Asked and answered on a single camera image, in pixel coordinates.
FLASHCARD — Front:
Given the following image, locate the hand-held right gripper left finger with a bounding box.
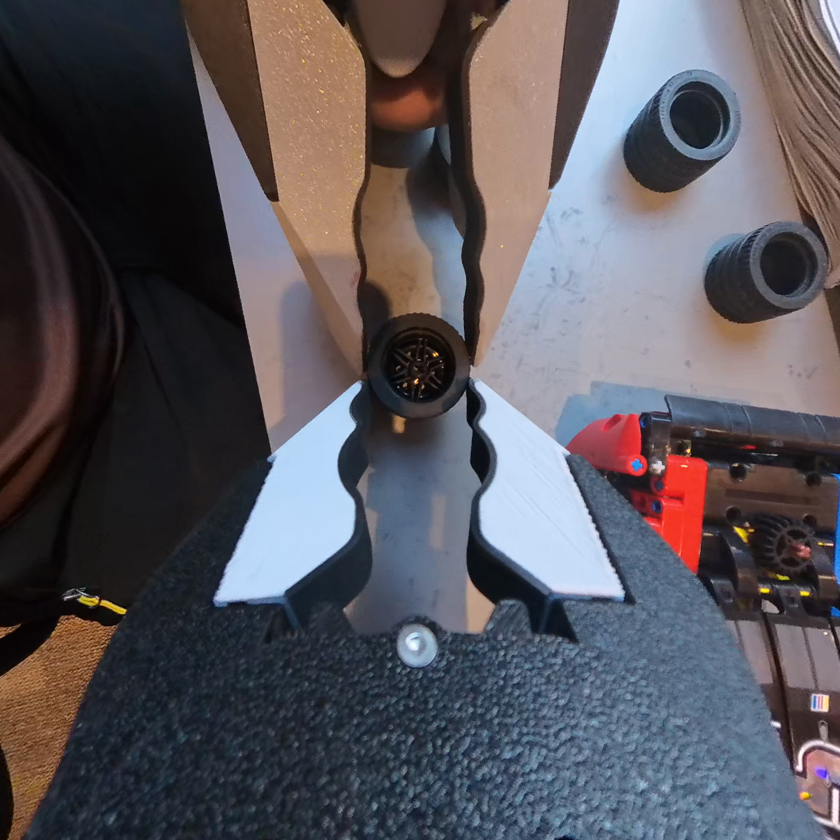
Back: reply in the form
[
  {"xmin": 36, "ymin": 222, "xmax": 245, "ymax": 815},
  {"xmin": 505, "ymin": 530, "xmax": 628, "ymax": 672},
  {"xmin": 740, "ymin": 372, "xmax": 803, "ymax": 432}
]
[{"xmin": 213, "ymin": 381, "xmax": 374, "ymax": 627}]

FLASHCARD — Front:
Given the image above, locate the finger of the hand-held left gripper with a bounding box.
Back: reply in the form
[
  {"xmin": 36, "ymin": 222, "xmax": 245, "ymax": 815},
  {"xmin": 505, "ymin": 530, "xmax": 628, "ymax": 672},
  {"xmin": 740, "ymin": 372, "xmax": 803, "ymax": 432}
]
[
  {"xmin": 244, "ymin": 0, "xmax": 375, "ymax": 376},
  {"xmin": 449, "ymin": 0, "xmax": 571, "ymax": 367}
]

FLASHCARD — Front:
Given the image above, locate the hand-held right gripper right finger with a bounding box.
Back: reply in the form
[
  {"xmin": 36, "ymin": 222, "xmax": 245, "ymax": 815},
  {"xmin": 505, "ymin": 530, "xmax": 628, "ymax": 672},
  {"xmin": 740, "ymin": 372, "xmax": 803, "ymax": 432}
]
[{"xmin": 466, "ymin": 379, "xmax": 627, "ymax": 641}]

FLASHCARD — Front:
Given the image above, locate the white brick race car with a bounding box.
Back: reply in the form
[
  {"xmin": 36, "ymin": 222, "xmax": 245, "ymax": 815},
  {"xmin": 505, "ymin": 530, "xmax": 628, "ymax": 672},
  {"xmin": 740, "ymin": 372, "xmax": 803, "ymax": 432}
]
[{"xmin": 566, "ymin": 394, "xmax": 840, "ymax": 821}]

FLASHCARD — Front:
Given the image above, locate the black toy wheel rim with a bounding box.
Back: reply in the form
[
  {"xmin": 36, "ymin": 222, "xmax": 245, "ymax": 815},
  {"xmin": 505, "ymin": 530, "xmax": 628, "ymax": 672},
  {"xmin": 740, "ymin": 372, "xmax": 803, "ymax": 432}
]
[{"xmin": 381, "ymin": 328, "xmax": 457, "ymax": 404}]

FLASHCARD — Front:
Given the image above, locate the black toy tire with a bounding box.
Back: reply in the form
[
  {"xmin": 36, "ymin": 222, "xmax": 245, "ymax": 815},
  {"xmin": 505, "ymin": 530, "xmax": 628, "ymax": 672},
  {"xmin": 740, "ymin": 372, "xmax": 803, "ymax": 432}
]
[
  {"xmin": 704, "ymin": 221, "xmax": 830, "ymax": 324},
  {"xmin": 365, "ymin": 313, "xmax": 472, "ymax": 419},
  {"xmin": 623, "ymin": 69, "xmax": 742, "ymax": 193}
]

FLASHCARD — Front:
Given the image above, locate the instruction booklet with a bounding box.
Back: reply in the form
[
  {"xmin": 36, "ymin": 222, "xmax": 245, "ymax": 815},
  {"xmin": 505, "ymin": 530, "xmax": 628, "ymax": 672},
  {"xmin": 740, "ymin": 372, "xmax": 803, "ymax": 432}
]
[{"xmin": 742, "ymin": 0, "xmax": 840, "ymax": 290}]

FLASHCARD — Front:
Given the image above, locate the person's left hand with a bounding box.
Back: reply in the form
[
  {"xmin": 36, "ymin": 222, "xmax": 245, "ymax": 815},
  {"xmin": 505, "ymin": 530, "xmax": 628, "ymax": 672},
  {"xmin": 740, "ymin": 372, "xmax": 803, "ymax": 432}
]
[{"xmin": 369, "ymin": 69, "xmax": 455, "ymax": 132}]

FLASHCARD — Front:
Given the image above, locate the yellow black cord pull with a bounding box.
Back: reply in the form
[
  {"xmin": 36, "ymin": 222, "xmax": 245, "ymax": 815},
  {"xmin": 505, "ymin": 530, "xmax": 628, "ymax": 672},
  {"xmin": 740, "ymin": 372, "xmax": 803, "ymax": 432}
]
[{"xmin": 60, "ymin": 586, "xmax": 129, "ymax": 618}]

